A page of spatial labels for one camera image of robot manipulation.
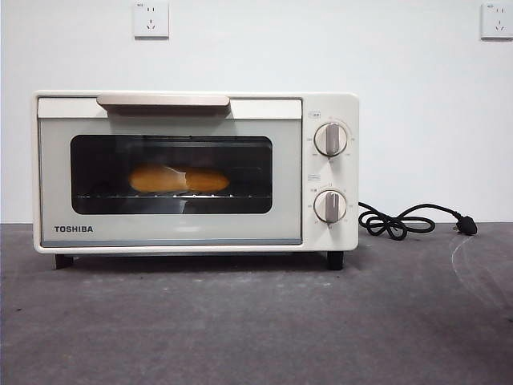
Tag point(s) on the cream white Toshiba toaster oven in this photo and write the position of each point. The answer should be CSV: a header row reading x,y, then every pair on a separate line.
x,y
352,180

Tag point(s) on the yellow corn cob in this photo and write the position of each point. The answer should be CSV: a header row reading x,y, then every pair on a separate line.
x,y
158,179

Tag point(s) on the white wall socket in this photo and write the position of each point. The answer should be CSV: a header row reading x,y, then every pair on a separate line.
x,y
151,20
498,20

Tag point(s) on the round cream oven knob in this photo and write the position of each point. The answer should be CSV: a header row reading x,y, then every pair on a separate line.
x,y
330,206
330,139

